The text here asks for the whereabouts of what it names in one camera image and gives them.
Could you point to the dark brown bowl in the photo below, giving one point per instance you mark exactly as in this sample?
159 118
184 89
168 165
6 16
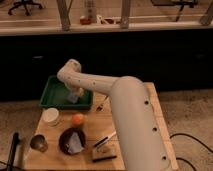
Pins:
65 136

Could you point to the white handled spatula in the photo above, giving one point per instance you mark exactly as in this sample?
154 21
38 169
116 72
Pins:
104 140

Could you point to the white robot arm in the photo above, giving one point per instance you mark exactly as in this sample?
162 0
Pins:
140 140

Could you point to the metal cup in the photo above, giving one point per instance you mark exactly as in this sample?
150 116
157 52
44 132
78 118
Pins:
39 143

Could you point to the black office chair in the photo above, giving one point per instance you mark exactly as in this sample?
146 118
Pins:
24 3

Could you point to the crumpled white cloth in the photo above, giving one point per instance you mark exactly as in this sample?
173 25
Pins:
74 144

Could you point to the green plastic tray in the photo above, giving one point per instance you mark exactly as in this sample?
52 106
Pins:
55 95

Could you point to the blue sponge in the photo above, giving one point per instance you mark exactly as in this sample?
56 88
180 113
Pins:
72 98

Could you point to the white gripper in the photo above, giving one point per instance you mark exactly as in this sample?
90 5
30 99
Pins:
75 91

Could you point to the white cup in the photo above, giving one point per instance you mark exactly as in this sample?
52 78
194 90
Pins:
51 116

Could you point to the orange fruit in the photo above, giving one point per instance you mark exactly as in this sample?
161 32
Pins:
77 119

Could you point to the black pole stand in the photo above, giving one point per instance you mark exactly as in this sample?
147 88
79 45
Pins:
15 142

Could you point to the red and white bottle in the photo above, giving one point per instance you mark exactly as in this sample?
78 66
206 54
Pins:
90 15

